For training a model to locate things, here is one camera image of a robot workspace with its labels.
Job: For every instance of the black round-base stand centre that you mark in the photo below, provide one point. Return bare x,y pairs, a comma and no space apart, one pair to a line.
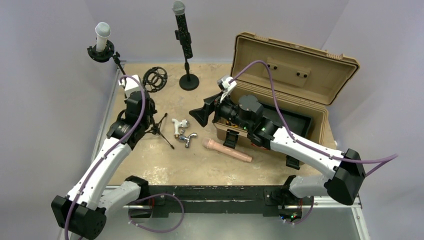
188,81

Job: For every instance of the black speckled microphone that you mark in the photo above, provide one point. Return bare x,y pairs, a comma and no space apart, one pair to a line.
183,30

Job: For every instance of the yellow black tool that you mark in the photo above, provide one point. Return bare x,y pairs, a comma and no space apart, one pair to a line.
228,123

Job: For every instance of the pink rose-gold microphone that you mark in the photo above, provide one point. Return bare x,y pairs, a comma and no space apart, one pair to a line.
211,144

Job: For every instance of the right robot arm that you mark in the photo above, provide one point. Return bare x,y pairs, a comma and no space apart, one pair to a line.
341,173

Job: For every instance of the black round-base stand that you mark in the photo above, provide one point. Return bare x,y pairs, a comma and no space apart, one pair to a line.
188,81
104,55

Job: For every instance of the chrome metal faucet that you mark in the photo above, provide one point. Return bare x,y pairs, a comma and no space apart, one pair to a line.
187,139

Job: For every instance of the black round-base stand left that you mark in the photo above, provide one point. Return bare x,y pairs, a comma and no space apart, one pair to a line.
104,55

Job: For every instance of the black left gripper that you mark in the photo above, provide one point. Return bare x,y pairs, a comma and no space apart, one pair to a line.
151,110

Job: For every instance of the white silver microphone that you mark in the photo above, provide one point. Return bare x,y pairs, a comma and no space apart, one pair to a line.
103,31

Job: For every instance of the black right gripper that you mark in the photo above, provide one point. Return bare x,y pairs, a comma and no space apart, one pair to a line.
202,114

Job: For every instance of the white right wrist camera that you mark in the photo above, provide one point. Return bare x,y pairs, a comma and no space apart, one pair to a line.
226,84

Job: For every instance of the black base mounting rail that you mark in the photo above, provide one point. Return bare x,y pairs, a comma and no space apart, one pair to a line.
265,200

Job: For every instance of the tan plastic tool case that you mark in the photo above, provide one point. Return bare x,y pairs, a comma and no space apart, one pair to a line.
289,76

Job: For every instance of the white plastic faucet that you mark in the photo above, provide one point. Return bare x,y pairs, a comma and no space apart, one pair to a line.
179,126

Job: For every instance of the black tripod microphone stand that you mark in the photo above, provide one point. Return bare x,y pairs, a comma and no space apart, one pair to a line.
154,80

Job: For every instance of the black tray in case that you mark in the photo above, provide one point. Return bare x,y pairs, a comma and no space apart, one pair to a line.
298,123

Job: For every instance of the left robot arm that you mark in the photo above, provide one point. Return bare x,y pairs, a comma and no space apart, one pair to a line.
82,213

